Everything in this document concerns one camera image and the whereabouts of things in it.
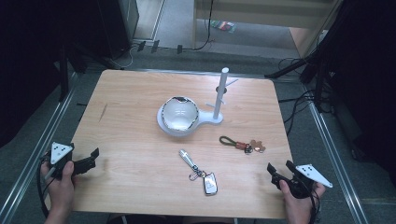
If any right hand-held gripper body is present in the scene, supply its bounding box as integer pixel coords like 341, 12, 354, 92
281, 163, 333, 200

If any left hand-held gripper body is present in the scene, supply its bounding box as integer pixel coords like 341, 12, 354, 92
43, 141, 75, 181

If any brown leather keychain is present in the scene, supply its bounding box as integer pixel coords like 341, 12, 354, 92
219, 135, 267, 155

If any car key with silver strap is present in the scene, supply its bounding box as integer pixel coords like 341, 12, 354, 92
178, 148, 219, 197

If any white key stand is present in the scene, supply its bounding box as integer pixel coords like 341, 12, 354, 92
156, 67, 239, 138

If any person's right hand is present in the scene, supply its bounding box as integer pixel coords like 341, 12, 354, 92
278, 180, 327, 217

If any person's left hand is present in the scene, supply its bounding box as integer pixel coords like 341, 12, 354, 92
40, 161, 77, 217

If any white bowl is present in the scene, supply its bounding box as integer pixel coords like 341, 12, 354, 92
161, 95, 200, 132

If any black stand leg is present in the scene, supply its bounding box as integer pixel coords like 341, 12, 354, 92
264, 55, 316, 79

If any dark cabinet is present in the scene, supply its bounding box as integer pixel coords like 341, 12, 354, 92
94, 0, 140, 60

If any colourful packet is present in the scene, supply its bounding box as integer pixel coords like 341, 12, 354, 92
210, 20, 237, 34

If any metal floor rail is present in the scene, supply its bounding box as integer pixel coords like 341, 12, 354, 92
0, 73, 78, 224
306, 92, 371, 224

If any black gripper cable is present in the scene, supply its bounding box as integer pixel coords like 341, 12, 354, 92
307, 186, 322, 224

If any bundle of black cables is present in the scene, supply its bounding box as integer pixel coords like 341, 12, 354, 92
277, 57, 325, 136

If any white cable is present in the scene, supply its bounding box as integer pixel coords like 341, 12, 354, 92
110, 46, 138, 70

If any wooden furniture frame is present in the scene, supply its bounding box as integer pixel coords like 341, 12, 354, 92
191, 0, 344, 59

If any black floor cable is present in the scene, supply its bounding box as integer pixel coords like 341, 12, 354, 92
193, 0, 217, 51

